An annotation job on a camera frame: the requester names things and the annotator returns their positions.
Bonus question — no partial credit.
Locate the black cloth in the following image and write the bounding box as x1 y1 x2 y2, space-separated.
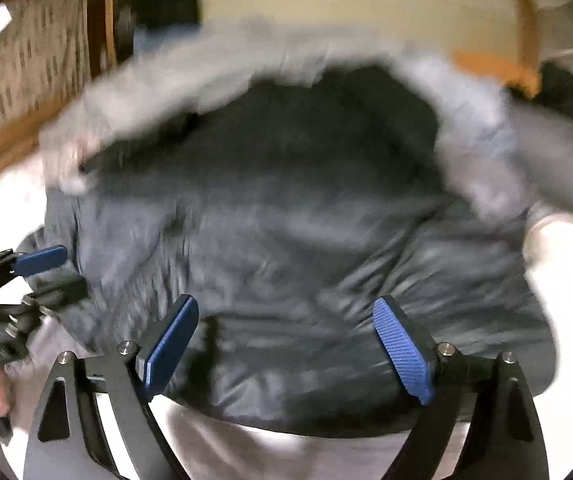
536 60 573 122

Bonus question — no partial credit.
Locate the blue cloth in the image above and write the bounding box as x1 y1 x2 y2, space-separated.
134 27 172 56

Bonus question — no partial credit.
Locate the dark grey jacket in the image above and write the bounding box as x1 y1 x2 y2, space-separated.
16 25 562 426

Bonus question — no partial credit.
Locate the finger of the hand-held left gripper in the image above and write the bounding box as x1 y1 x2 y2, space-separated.
20 277 88 322
10 245 69 277

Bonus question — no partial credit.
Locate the wicker basket wooden frame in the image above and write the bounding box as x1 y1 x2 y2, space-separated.
0 0 132 196

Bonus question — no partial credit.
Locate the orange cloth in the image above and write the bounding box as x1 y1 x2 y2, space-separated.
453 50 542 99

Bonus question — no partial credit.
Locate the white bed sheet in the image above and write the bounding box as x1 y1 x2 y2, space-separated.
0 155 573 480

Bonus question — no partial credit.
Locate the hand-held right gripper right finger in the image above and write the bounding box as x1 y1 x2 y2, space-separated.
373 296 550 480

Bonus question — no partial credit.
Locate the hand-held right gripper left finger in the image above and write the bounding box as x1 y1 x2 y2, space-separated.
22 294 200 480

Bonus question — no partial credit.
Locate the black bag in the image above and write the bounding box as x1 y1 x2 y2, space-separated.
115 0 202 61

